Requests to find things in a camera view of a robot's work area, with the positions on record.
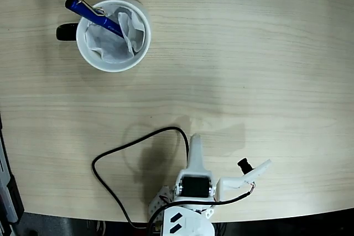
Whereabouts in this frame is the grey black metal rack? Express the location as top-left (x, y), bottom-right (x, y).
top-left (0, 114), bottom-right (25, 225)

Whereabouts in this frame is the blue pen with metal clip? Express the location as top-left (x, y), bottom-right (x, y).
top-left (65, 0), bottom-right (125, 38)

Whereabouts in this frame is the black camera cable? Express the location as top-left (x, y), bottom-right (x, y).
top-left (92, 127), bottom-right (257, 236)

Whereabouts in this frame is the white mug with black handle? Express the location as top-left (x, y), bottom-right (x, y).
top-left (56, 0), bottom-right (152, 73)

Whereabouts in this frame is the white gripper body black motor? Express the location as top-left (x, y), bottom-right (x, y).
top-left (173, 175), bottom-right (222, 214)

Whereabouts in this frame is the crumpled white paper tissue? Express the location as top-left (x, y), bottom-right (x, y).
top-left (85, 6), bottom-right (146, 64)

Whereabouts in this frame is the gripper camera with white mount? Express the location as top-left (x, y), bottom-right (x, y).
top-left (216, 158), bottom-right (272, 202)

